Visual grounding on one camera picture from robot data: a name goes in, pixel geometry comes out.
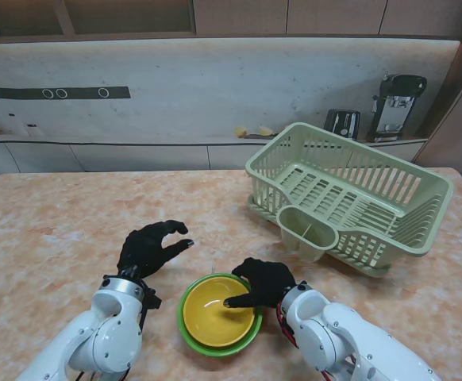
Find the brown wooden side panel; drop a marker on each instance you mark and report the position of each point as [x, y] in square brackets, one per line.
[453, 119]

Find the white counter cabinet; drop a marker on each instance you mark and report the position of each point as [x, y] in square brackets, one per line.
[135, 156]

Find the black wall socket rail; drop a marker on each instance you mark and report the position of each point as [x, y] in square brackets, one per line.
[24, 93]

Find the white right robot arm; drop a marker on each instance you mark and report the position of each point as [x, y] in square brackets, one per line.
[326, 329]

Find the wooden wall cabinet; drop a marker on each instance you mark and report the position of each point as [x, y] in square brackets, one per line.
[239, 16]

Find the small white box black mark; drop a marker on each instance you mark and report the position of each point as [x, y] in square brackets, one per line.
[13, 123]
[32, 131]

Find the black toaster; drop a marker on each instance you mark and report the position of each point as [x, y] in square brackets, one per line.
[342, 123]

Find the black silver coffee machine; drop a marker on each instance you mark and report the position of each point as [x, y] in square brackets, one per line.
[397, 107]

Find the light green plastic dish rack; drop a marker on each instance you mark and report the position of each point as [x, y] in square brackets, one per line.
[290, 240]

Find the small yellow food piece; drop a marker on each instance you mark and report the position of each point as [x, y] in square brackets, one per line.
[241, 131]
[265, 130]

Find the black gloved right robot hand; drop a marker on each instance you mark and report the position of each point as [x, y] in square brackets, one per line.
[268, 282]

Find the yellow plastic bowl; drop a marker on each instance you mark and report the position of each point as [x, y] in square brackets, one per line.
[211, 317]

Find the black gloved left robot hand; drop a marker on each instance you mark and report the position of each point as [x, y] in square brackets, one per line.
[143, 250]

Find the dark flat serving board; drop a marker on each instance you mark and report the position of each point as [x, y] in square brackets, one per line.
[260, 136]

